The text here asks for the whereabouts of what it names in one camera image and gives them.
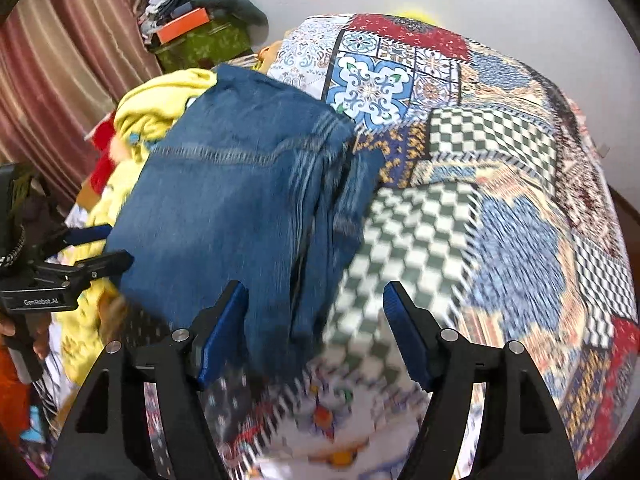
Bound person's left hand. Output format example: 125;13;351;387
0;310;53;361

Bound striped pink curtain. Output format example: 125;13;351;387
0;0;166;206

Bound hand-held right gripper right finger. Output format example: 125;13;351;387
382;281;578;480

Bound orange box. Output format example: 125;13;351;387
156;7;211;46

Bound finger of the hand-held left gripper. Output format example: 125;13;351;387
74;250;135;285
50;225;112;257

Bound patchwork printed blanket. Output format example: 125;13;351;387
100;12;638;480

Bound yellow printed cloth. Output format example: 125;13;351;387
60;67;218;386

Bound dark grey cushion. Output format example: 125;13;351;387
192;0;268;26

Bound green patterned cloth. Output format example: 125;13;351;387
150;20;256;73

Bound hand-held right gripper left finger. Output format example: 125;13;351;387
47;280;249;480

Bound red cloth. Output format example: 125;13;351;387
85;120;118;193

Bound orange cloth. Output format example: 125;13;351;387
0;347;33;433

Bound blue denim jacket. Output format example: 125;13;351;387
105;62;386;381

